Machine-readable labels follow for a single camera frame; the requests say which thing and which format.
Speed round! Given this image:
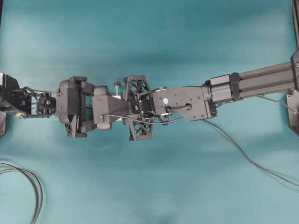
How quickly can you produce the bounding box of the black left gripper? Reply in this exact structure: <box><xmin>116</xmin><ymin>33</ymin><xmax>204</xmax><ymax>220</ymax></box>
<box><xmin>56</xmin><ymin>77</ymin><xmax>97</xmax><ymax>138</ymax></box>

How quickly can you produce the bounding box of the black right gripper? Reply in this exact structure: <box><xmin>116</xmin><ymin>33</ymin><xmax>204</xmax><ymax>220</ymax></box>
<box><xmin>123</xmin><ymin>75</ymin><xmax>155</xmax><ymax>141</ymax></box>

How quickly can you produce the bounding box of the white clamp with screw knob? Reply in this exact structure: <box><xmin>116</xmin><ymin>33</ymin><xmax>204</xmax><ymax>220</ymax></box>
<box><xmin>113</xmin><ymin>82</ymin><xmax>121</xmax><ymax>99</ymax></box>

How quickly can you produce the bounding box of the black male USB cable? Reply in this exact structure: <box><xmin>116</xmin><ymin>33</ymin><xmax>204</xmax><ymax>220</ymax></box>
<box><xmin>203</xmin><ymin>119</ymin><xmax>299</xmax><ymax>187</ymax></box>

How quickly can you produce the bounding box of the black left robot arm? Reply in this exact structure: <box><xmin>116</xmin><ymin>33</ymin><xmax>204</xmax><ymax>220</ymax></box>
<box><xmin>0</xmin><ymin>73</ymin><xmax>96</xmax><ymax>138</ymax></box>

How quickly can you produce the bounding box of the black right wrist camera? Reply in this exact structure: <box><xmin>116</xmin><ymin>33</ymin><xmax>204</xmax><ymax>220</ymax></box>
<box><xmin>92</xmin><ymin>86</ymin><xmax>129</xmax><ymax>131</ymax></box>

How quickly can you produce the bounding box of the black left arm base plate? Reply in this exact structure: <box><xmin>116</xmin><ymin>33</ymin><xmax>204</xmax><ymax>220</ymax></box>
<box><xmin>0</xmin><ymin>111</ymin><xmax>7</xmax><ymax>138</ymax></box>

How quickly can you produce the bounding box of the grey looped cable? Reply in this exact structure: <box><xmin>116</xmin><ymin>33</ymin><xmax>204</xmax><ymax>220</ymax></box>
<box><xmin>0</xmin><ymin>159</ymin><xmax>44</xmax><ymax>224</ymax></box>

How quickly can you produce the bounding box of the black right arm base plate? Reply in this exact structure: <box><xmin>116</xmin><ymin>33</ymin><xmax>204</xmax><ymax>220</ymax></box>
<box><xmin>286</xmin><ymin>90</ymin><xmax>299</xmax><ymax>135</ymax></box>

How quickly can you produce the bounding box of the black frame rail right edge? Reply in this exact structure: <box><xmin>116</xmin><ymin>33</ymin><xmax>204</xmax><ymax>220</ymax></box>
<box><xmin>291</xmin><ymin>0</ymin><xmax>299</xmax><ymax>51</ymax></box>

